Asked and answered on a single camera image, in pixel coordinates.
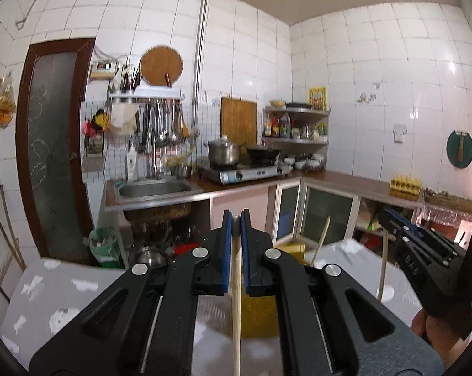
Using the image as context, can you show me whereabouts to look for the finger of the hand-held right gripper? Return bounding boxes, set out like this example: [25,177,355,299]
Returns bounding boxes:
[379,213,421,251]
[389,209,466,259]

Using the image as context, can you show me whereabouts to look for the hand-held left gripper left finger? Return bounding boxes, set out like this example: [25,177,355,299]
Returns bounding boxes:
[29,209,234,376]

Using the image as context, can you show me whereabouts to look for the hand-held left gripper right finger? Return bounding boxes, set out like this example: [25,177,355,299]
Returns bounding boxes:
[240,209,444,376]

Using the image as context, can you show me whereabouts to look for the wooden chopstick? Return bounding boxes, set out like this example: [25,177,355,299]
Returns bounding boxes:
[230,234,243,376]
[378,230,390,303]
[311,216,331,269]

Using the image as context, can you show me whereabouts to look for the yellow perforated utensil holder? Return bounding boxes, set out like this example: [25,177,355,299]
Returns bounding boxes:
[240,242,306,338]

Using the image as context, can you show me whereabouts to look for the row of hanging metal utensils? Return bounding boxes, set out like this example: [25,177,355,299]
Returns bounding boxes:
[136,100,191,155]

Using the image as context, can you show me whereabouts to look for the person's right hand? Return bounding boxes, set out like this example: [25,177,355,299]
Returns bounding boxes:
[412,309,472,371]

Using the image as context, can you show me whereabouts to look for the yellow egg carton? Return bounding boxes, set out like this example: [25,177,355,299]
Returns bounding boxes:
[389,175,422,198]

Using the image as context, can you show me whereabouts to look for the side table with lace cloth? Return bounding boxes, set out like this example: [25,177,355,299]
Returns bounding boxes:
[420,192,472,243]

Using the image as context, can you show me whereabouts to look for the steel basin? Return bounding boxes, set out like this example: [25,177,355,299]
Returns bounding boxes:
[136,246,169,268]

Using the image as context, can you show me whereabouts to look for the kitchen counter with cabinets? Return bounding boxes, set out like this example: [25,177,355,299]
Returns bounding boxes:
[103,170,425,271]

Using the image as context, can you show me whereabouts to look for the steel gas stove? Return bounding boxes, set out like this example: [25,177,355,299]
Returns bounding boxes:
[197,162,293,185]

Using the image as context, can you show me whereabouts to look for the steel sink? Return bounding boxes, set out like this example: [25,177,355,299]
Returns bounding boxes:
[104,176,204,212]

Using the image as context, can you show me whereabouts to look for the steel pot with lid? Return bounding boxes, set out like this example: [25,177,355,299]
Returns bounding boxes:
[203,135,242,167]

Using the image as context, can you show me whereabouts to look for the black wok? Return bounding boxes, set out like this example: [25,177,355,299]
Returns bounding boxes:
[244,145,282,167]

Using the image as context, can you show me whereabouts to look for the cluster of small bowls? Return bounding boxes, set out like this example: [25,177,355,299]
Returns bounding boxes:
[283,154,326,173]

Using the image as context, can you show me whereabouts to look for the metal faucet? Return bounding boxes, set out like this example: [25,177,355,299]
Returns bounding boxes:
[150,137,166,179]

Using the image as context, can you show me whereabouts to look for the green trash bin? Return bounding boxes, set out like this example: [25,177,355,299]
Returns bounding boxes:
[89,226,122,269]

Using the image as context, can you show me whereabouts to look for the metal corner shelf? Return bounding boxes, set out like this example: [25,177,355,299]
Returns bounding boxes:
[263,105,331,145]

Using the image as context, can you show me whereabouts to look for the white soap bottle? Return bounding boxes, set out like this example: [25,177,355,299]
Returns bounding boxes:
[125,143,139,181]

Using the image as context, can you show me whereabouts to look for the rectangular wooden cutting board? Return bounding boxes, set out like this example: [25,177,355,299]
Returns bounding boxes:
[220,97,258,147]

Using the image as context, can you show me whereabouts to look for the row of sauce bottles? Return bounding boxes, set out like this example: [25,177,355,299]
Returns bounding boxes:
[263,112,326,139]

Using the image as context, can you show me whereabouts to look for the grey printed tablecloth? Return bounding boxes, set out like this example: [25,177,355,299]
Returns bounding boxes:
[0,239,417,376]

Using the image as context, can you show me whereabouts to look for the hanging white cloth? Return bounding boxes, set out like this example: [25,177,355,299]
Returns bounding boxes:
[109,102,138,134]

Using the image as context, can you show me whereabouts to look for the hanging red yellow scrubbers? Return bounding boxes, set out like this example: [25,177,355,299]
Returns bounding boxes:
[83,109,111,136]

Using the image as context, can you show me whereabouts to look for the knife holder with knives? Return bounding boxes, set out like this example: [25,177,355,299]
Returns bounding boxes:
[118,65,140,91]

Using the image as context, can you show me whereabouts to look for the round bamboo board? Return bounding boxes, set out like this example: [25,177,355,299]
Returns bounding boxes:
[140,46,183,86]

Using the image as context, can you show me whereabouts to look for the brown frosted glass door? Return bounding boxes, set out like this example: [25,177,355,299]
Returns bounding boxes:
[15,38,96,265]

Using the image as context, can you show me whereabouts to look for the thin wooden stick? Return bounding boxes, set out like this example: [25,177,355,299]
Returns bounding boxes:
[0,192,24,272]
[0,185,27,267]

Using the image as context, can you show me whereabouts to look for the hanging plastic bag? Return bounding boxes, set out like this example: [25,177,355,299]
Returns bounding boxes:
[0,72,17,126]

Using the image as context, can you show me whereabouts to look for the green round wall board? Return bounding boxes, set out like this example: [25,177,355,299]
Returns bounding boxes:
[446,130,472,169]

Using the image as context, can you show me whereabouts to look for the wooden-handled hanging brush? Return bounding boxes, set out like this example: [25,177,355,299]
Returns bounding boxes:
[454,131,469,162]

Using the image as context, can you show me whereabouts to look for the yellow wall poster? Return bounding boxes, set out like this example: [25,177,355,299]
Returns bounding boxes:
[307,86,326,111]

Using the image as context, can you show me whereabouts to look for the small wire wall basket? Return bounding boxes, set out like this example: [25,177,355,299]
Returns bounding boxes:
[85,135,104,157]

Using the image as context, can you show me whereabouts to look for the metal wall rack shelf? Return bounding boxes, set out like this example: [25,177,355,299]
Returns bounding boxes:
[108,88,185,102]

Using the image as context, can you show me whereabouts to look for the metal wall pipe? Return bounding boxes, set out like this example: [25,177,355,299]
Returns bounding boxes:
[15,0,209,110]

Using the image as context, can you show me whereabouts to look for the white wall controller box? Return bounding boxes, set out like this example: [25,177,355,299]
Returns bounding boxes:
[89,60,118,80]

